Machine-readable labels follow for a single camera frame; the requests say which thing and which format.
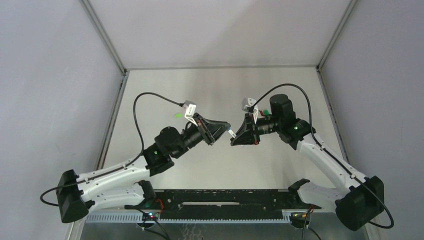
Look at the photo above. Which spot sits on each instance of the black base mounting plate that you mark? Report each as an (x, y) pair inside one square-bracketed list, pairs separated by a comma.
[(223, 204)]

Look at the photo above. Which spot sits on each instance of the right controller board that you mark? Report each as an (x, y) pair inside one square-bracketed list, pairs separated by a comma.
[(299, 217)]

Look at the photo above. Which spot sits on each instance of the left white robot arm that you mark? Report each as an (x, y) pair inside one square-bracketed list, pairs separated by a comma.
[(126, 183)]

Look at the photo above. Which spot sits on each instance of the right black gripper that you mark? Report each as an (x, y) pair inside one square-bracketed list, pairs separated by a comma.
[(250, 128)]

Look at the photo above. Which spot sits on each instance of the controller board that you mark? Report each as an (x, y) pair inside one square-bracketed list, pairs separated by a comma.
[(150, 216), (299, 217)]

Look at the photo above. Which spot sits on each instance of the aluminium frame rail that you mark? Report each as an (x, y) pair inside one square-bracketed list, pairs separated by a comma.
[(121, 215)]

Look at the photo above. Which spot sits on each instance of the left controller board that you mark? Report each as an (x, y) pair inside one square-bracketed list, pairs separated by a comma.
[(150, 216)]

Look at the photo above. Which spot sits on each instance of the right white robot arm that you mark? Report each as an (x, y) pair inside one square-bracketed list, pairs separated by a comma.
[(331, 155)]

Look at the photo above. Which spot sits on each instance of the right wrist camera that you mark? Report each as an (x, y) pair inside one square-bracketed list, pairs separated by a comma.
[(249, 105)]

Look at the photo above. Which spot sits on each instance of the light green marker cap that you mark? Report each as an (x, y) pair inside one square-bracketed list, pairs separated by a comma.
[(178, 115)]

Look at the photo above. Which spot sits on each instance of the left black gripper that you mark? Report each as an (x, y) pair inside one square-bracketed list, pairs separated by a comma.
[(204, 129)]

